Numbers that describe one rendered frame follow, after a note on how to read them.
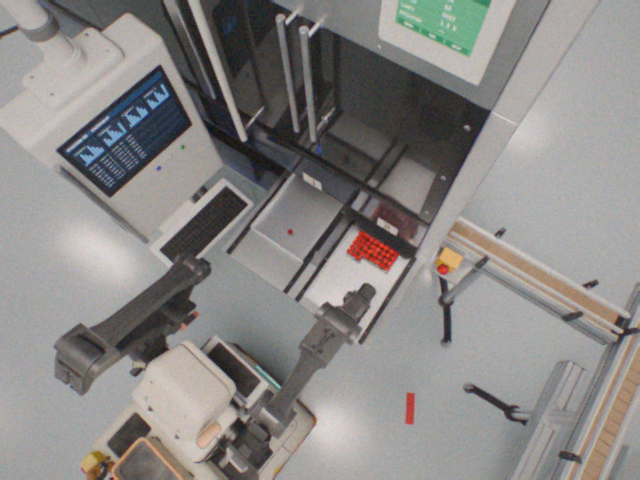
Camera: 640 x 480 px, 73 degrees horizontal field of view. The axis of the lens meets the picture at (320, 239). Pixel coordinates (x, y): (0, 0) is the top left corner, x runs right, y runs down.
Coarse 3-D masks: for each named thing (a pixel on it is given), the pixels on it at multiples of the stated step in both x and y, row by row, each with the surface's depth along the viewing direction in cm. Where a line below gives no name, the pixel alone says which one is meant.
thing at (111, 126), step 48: (96, 48) 120; (144, 48) 125; (48, 96) 115; (96, 96) 121; (144, 96) 134; (48, 144) 119; (96, 144) 131; (144, 144) 147; (192, 144) 168; (96, 192) 144; (144, 192) 163; (192, 192) 188
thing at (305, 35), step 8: (320, 24) 92; (304, 32) 88; (312, 32) 91; (304, 40) 89; (304, 48) 91; (304, 56) 94; (304, 64) 96; (304, 72) 99; (304, 80) 101; (312, 80) 102; (312, 88) 104; (312, 96) 106; (312, 104) 109; (312, 112) 112; (312, 120) 115; (312, 128) 118; (312, 136) 122
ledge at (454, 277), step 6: (438, 252) 169; (432, 264) 168; (462, 264) 167; (468, 264) 167; (432, 270) 168; (456, 270) 167; (462, 270) 166; (444, 276) 166; (450, 276) 166; (456, 276) 166; (450, 282) 166; (456, 282) 165
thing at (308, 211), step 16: (288, 192) 181; (304, 192) 181; (320, 192) 180; (272, 208) 179; (288, 208) 178; (304, 208) 178; (320, 208) 178; (336, 208) 177; (256, 224) 176; (272, 224) 176; (288, 224) 176; (304, 224) 175; (320, 224) 175; (272, 240) 170; (288, 240) 173; (304, 240) 173; (304, 256) 169
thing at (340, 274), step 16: (352, 240) 172; (336, 256) 170; (320, 272) 165; (336, 272) 168; (352, 272) 168; (368, 272) 167; (400, 272) 164; (320, 288) 166; (336, 288) 166; (352, 288) 165; (384, 288) 165; (320, 304) 164; (336, 304) 164; (368, 320) 160
